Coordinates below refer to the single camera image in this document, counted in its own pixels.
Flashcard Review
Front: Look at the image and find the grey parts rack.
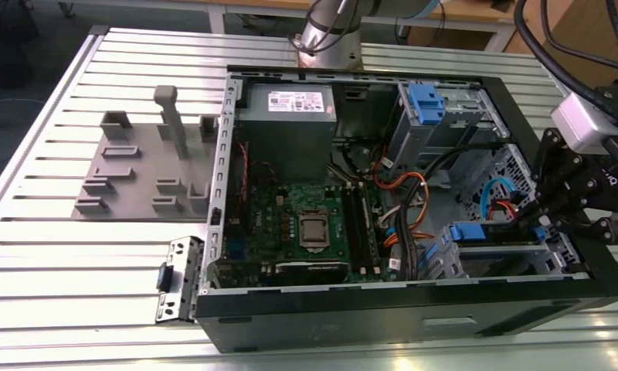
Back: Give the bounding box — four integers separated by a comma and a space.
70, 84, 222, 223

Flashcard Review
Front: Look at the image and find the green motherboard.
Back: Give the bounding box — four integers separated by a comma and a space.
224, 181, 398, 283

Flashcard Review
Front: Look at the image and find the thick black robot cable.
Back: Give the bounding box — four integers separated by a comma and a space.
512, 0, 618, 128

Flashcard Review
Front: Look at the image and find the black blue latch knob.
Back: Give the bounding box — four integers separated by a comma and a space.
156, 262, 174, 291

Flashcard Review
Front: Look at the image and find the blue data wire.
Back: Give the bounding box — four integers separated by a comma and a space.
481, 178, 520, 222

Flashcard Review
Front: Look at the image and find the blue drive latch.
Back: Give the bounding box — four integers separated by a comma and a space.
405, 83, 448, 125

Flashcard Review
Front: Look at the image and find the curved thick black cable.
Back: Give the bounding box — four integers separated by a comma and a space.
421, 141, 506, 182

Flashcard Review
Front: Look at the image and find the CPU socket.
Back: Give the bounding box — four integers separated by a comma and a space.
296, 208, 336, 253

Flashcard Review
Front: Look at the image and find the grey power supply unit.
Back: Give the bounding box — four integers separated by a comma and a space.
234, 83, 338, 185

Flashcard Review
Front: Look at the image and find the black graphics card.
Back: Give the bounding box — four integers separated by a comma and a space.
265, 260, 350, 285

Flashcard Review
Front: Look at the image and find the wooden cabinet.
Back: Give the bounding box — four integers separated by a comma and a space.
538, 0, 618, 105

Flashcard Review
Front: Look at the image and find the black office chair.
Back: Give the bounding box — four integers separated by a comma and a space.
0, 0, 40, 90

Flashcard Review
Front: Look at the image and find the straight black cable bundle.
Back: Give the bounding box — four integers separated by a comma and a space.
393, 181, 421, 281

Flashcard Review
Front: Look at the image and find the red orange power wire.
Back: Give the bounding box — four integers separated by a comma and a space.
489, 199, 525, 221

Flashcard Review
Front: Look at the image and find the wooden desk with white frame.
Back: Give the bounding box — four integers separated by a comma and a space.
208, 0, 529, 55

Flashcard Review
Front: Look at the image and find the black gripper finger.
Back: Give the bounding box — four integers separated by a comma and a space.
517, 128, 584, 229
538, 210, 618, 245

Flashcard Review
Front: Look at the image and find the black open PC case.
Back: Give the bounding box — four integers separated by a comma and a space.
193, 63, 618, 353

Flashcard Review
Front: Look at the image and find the orange wire bundle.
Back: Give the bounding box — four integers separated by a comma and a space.
373, 172, 437, 248

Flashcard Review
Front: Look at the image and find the grey metal drive cage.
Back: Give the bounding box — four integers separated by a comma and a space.
389, 81, 512, 167

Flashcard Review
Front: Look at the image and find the grey metal slot bracket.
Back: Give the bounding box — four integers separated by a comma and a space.
154, 234, 206, 324

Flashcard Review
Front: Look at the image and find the thin red wire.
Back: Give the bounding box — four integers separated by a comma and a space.
234, 141, 252, 217

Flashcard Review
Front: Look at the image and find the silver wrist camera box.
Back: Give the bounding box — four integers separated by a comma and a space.
549, 94, 618, 154

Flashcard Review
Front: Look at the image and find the silver CPU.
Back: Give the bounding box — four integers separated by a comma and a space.
301, 218, 329, 245

